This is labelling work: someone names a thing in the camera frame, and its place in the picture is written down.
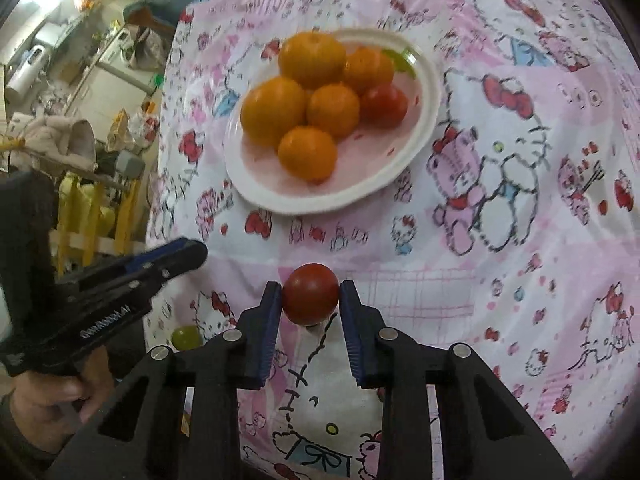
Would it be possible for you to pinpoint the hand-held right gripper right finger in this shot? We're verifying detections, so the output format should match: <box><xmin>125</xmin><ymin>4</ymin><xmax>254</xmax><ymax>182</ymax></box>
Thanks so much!
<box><xmin>339</xmin><ymin>280</ymin><xmax>573</xmax><ymax>480</ymax></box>

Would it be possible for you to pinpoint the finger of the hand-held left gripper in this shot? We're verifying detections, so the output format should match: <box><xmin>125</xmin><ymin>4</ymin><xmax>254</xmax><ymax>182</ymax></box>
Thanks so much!
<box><xmin>57</xmin><ymin>240</ymin><xmax>188</xmax><ymax>292</ymax></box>
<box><xmin>75</xmin><ymin>241</ymin><xmax>209</xmax><ymax>307</ymax></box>

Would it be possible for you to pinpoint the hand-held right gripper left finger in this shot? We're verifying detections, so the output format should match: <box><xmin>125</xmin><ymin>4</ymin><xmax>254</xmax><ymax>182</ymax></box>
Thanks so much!
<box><xmin>47</xmin><ymin>281</ymin><xmax>283</xmax><ymax>480</ymax></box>

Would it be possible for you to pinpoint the red cherry tomato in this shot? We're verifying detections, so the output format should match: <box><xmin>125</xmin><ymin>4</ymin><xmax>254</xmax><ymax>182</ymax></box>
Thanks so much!
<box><xmin>359</xmin><ymin>84</ymin><xmax>409</xmax><ymax>127</ymax></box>
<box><xmin>281</xmin><ymin>263</ymin><xmax>341</xmax><ymax>327</ymax></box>

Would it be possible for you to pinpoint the green tomato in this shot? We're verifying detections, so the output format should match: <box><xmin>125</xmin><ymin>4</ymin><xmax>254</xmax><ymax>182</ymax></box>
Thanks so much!
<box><xmin>171</xmin><ymin>325</ymin><xmax>203</xmax><ymax>352</ymax></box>

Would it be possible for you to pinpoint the small mandarin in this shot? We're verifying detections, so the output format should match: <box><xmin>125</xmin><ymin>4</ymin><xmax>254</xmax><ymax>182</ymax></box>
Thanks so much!
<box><xmin>342</xmin><ymin>46</ymin><xmax>396</xmax><ymax>96</ymax></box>
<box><xmin>277</xmin><ymin>126</ymin><xmax>338</xmax><ymax>183</ymax></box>
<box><xmin>306</xmin><ymin>83</ymin><xmax>361</xmax><ymax>139</ymax></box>

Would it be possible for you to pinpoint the large oval orange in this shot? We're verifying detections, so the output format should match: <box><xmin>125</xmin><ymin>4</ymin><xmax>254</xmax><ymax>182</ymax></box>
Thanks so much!
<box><xmin>240</xmin><ymin>76</ymin><xmax>309</xmax><ymax>148</ymax></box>

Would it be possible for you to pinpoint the pink strawberry-print plate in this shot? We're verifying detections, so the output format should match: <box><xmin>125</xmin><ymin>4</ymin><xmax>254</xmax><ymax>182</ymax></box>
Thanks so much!
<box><xmin>223</xmin><ymin>28</ymin><xmax>442</xmax><ymax>215</ymax></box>

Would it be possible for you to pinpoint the large round orange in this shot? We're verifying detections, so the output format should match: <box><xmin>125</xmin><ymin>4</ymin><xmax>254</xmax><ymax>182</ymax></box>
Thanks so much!
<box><xmin>278</xmin><ymin>31</ymin><xmax>347</xmax><ymax>90</ymax></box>

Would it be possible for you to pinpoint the person's left forearm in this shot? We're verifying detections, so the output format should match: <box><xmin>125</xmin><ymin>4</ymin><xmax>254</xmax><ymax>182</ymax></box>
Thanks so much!
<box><xmin>0</xmin><ymin>392</ymin><xmax>61</xmax><ymax>480</ymax></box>

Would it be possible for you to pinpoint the person's left hand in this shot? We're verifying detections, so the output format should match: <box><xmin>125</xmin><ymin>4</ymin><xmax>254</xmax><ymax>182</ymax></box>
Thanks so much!
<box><xmin>12</xmin><ymin>347</ymin><xmax>119</xmax><ymax>457</ymax></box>

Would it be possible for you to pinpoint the yellow wooden chair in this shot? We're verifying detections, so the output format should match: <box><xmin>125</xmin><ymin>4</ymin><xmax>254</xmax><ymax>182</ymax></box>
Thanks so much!
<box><xmin>50</xmin><ymin>170</ymin><xmax>146</xmax><ymax>276</ymax></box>

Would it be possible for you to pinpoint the grey box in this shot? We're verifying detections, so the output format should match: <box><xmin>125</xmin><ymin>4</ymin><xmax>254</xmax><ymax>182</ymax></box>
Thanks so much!
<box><xmin>114</xmin><ymin>150</ymin><xmax>146</xmax><ymax>181</ymax></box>

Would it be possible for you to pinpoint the white plastic bag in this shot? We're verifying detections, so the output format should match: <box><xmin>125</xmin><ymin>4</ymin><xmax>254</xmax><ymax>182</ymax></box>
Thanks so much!
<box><xmin>127</xmin><ymin>110</ymin><xmax>161</xmax><ymax>146</ymax></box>

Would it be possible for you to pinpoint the beige jacket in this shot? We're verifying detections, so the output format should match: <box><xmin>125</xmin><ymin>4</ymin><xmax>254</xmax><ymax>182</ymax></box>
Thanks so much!
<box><xmin>10</xmin><ymin>115</ymin><xmax>98</xmax><ymax>171</ymax></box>

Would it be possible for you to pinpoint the pink cartoon printed blanket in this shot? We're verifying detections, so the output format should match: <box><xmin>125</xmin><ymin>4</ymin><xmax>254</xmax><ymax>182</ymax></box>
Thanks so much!
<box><xmin>142</xmin><ymin>0</ymin><xmax>640</xmax><ymax>480</ymax></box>

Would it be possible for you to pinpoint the white water heater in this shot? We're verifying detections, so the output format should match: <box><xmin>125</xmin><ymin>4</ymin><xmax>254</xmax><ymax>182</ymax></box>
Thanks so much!
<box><xmin>5</xmin><ymin>45</ymin><xmax>51</xmax><ymax>103</ymax></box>

